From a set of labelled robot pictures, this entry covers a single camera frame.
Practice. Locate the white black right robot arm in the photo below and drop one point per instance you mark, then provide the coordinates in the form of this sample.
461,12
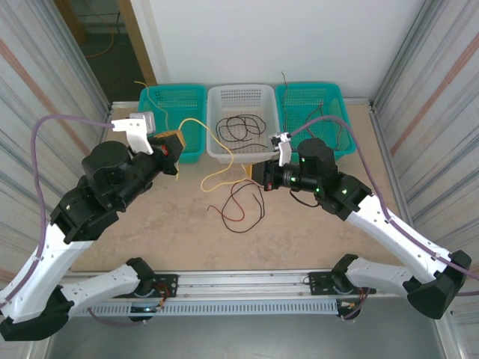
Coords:
404,239

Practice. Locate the teal plastic basket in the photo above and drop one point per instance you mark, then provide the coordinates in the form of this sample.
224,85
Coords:
318,93
187,108

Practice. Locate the wooden furniture post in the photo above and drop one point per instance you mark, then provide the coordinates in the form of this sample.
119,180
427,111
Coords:
73,22

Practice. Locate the white plastic basket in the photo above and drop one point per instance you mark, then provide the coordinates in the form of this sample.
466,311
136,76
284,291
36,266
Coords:
243,97

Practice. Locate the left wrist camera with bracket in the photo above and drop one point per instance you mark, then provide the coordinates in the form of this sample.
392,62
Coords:
138,129

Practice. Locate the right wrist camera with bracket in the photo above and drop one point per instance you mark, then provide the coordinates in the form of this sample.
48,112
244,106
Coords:
282,144

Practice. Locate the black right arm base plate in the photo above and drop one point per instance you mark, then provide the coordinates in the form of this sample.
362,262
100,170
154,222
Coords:
320,278

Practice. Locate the wooden door frame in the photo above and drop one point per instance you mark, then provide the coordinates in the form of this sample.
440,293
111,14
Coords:
140,41

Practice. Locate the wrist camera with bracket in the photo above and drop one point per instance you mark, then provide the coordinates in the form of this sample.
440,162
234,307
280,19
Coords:
282,144
138,129

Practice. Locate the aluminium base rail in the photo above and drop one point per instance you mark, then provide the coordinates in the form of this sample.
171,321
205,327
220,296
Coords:
243,284

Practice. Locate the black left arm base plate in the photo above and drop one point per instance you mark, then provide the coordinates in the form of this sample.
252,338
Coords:
168,280

